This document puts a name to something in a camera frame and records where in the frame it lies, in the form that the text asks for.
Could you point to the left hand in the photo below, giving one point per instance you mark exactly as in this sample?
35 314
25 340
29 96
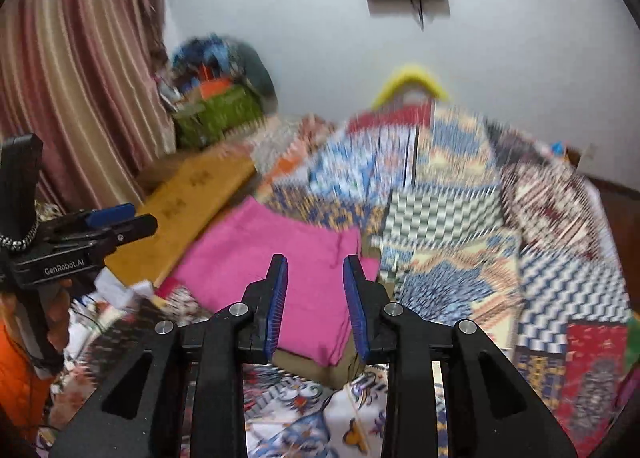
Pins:
55 312

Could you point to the colourful patchwork bedspread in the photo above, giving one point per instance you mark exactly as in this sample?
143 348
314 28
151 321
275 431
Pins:
498 246

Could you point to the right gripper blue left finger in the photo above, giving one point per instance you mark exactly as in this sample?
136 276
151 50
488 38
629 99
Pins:
247 331

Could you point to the pile of blue clothes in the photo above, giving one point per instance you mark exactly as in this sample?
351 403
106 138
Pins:
220 57

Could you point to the pink shorts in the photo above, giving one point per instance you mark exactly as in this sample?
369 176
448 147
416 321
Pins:
238 250

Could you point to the orange sleeve forearm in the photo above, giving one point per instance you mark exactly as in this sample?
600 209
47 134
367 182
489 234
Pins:
23 394

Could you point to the striped pink beige curtain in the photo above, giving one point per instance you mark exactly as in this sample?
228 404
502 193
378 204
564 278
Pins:
80 74

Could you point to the olive green folded pants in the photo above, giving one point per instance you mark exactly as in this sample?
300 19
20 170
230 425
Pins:
335 377

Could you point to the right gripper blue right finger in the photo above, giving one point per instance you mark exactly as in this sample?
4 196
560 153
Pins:
384 332

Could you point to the yellow foam headboard arc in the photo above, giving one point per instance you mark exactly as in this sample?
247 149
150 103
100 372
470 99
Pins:
409 77

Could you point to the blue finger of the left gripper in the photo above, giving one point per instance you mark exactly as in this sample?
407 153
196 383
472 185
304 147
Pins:
110 238
110 215

